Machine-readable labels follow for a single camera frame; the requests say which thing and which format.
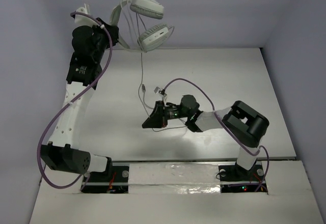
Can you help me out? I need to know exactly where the white front cover panel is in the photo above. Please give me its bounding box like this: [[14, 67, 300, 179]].
[[31, 161, 322, 223]]

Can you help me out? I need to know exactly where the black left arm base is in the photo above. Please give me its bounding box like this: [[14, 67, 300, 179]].
[[80, 159, 129, 194]]

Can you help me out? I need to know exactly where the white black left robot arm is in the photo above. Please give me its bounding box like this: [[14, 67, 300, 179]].
[[38, 18, 118, 180]]

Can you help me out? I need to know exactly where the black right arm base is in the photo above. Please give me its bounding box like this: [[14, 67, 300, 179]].
[[215, 162, 268, 193]]

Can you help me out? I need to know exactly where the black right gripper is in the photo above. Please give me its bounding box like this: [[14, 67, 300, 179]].
[[143, 100, 190, 128]]

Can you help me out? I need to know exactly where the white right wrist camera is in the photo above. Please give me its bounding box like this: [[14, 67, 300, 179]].
[[154, 87, 167, 105]]

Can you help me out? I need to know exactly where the grey headphone cable with USB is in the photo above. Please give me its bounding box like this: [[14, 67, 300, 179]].
[[119, 0, 189, 132]]

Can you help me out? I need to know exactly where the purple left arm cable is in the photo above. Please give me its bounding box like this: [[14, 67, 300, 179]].
[[37, 12, 114, 191]]

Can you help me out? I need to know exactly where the white over-ear headphones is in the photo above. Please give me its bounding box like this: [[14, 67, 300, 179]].
[[110, 0, 175, 53]]

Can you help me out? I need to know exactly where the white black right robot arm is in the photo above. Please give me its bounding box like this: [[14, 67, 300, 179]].
[[142, 95, 269, 180]]

